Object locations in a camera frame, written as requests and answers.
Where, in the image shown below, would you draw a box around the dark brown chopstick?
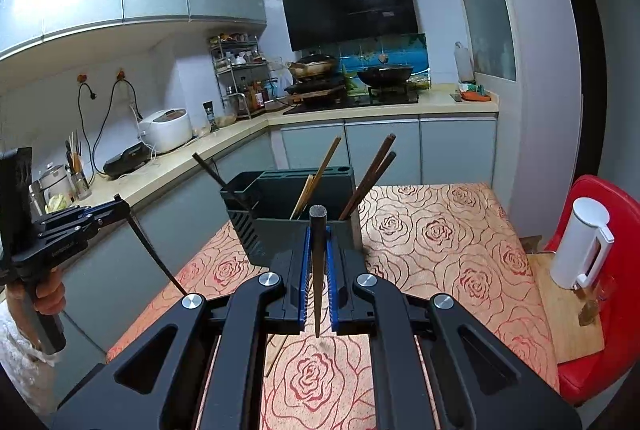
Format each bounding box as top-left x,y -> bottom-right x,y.
347,151 -> 398,217
339,133 -> 397,222

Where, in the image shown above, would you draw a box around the person's left hand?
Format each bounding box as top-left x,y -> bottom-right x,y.
34,279 -> 68,317

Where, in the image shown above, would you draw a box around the utensil cup with utensils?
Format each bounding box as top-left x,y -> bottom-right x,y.
65,130 -> 93,201

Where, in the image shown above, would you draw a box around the grey lower cabinets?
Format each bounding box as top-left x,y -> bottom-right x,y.
50,115 -> 498,361

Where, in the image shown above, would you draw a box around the person's left forearm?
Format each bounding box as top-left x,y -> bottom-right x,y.
0,297 -> 58,416

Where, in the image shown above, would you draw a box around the light wooden chopstick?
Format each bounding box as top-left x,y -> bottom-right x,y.
290,136 -> 343,221
291,175 -> 315,221

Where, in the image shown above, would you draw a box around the rose patterned tablecloth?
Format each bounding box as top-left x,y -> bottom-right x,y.
102,182 -> 561,430

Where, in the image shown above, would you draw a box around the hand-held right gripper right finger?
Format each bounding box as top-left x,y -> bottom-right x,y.
326,230 -> 585,430

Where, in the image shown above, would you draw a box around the metal spice rack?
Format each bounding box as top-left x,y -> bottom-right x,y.
209,32 -> 273,118

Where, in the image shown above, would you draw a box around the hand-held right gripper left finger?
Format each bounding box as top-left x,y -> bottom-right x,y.
50,224 -> 315,430

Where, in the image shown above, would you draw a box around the kitchen counter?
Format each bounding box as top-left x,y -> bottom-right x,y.
30,82 -> 501,236

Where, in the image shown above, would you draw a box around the wooden board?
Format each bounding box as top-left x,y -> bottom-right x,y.
525,252 -> 606,366

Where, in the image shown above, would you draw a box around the red plastic chair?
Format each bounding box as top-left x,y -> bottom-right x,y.
542,174 -> 640,408

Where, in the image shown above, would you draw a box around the gas stove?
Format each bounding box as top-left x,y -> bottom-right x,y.
282,85 -> 421,116

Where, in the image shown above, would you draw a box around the dark utensil holder box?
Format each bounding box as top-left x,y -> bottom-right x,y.
220,165 -> 365,267

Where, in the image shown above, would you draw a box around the white kettle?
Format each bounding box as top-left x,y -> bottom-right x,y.
549,196 -> 616,291

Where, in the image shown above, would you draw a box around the black wok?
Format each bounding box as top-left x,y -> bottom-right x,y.
355,65 -> 416,87

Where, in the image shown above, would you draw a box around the dark door frame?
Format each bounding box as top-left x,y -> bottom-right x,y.
550,0 -> 608,191

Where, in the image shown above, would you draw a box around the blue tile backsplash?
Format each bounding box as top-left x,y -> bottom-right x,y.
337,32 -> 428,86

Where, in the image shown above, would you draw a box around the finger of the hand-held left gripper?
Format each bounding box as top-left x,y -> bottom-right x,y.
35,196 -> 132,231
40,216 -> 128,247

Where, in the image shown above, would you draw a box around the white rice cooker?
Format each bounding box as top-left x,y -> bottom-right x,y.
137,108 -> 195,154

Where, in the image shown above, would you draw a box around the steel pot with lid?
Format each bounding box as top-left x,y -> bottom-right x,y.
37,162 -> 76,206

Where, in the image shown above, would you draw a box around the black power cable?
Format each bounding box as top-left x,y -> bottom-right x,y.
76,72 -> 108,176
92,70 -> 146,161

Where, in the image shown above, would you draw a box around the black chopstick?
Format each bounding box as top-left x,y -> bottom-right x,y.
308,205 -> 328,340
125,210 -> 190,298
191,152 -> 231,191

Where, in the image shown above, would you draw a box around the orange tray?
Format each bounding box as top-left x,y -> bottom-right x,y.
457,82 -> 493,103

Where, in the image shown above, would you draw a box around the black pepper grinder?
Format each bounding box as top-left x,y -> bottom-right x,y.
202,101 -> 221,133

